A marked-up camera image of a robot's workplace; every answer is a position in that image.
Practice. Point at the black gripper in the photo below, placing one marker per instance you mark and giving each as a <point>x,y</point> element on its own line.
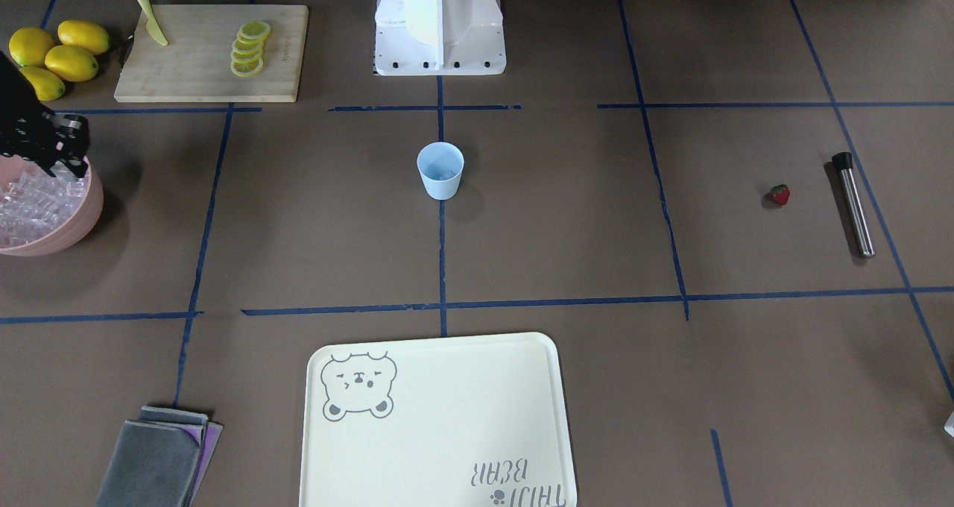
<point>16,112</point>

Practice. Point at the red strawberry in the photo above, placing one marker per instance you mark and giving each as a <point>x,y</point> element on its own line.
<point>779,194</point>

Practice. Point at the stainless steel muddler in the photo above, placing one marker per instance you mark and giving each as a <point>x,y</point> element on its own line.
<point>844,167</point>

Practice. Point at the pile of ice cubes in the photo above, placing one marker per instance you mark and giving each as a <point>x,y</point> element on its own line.
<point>34,204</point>

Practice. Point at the light blue plastic cup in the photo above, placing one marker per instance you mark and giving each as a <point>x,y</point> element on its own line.
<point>441,165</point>

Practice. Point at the whole lemon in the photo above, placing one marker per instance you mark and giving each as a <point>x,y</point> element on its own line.
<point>71,63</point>
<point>28,46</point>
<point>46,85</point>
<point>86,34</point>

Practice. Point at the pink bowl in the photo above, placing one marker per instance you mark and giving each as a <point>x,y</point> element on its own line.
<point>76,228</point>

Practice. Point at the bamboo cutting board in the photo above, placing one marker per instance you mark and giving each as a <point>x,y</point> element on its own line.
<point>195,65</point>

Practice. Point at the yellow-green plastic knife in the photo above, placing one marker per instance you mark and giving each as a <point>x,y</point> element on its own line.
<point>151,23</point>

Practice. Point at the lemon slice front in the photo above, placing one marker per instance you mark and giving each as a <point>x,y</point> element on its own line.
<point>247,68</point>

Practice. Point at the purple folded cloth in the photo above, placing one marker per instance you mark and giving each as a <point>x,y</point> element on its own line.
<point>207,449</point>

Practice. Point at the grey folded cloth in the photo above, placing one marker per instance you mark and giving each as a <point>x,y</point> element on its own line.
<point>156,460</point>

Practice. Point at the cream bear serving tray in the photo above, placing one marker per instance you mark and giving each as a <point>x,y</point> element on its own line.
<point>458,421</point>

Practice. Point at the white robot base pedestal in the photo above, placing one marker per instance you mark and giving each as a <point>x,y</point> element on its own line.
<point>439,38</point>

